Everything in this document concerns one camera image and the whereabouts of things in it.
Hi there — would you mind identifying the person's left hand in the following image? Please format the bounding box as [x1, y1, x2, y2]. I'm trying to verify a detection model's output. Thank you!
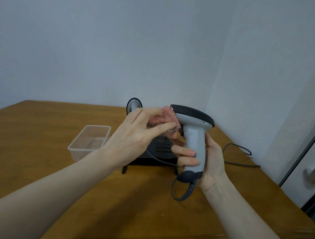
[103, 107, 177, 171]

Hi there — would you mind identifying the person's right hand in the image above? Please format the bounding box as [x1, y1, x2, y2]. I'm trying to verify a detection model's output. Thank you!
[171, 132, 227, 194]

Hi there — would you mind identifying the pink fuzzy cleaning cloth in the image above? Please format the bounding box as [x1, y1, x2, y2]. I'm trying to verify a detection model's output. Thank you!
[147, 106, 183, 140]

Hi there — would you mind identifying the grey handheld barcode scanner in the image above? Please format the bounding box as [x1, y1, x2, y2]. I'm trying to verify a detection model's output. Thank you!
[170, 104, 215, 183]

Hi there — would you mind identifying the person's left forearm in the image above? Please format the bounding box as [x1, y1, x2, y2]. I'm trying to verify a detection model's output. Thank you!
[0, 145, 120, 239]

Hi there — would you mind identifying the person's right forearm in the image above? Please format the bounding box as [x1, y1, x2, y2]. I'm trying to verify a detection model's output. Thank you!
[203, 173, 281, 239]

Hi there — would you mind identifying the black scanner stand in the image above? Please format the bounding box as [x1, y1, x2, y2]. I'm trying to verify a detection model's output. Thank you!
[122, 98, 179, 176]

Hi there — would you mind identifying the clear plastic container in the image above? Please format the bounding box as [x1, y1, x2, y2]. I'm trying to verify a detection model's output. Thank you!
[67, 125, 112, 162]

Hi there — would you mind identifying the white door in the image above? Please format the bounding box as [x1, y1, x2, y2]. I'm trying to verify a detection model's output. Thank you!
[279, 134, 315, 218]

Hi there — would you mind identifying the dark grey scanner cable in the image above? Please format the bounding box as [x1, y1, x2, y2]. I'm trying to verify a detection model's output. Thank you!
[145, 143, 261, 202]

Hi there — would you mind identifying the grey door handle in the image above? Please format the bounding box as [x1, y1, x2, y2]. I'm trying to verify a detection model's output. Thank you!
[303, 167, 315, 184]

